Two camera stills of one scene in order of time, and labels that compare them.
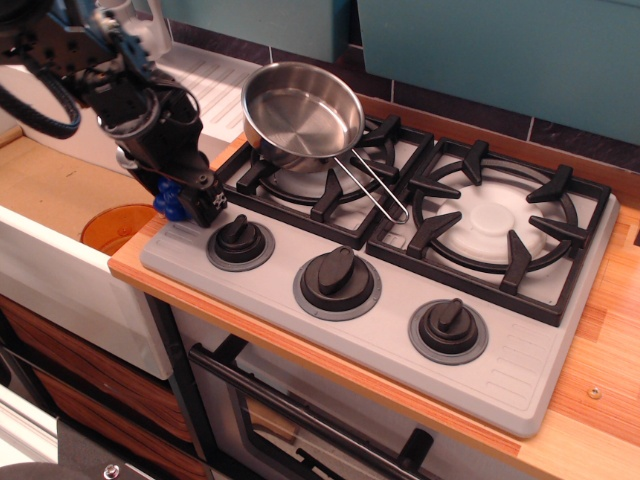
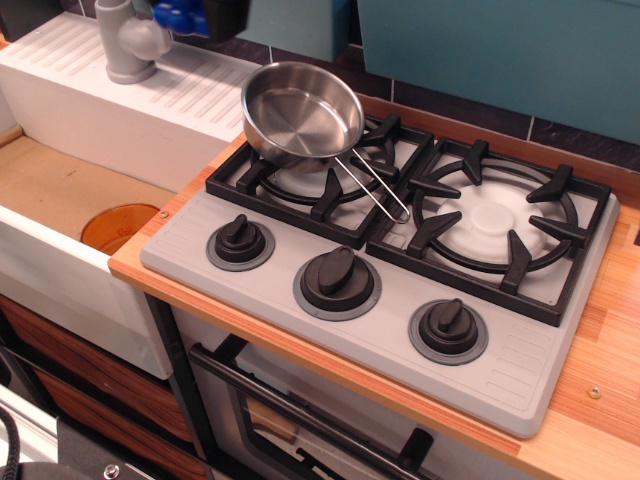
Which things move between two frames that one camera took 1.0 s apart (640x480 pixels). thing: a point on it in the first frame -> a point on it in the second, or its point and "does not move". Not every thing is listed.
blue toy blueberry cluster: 171,200 -> 182,17
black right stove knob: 448,332 does not move
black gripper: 159,136 -> 226,18
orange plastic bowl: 109,227 does not move
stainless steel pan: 299,117 does not move
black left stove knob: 240,245 does not move
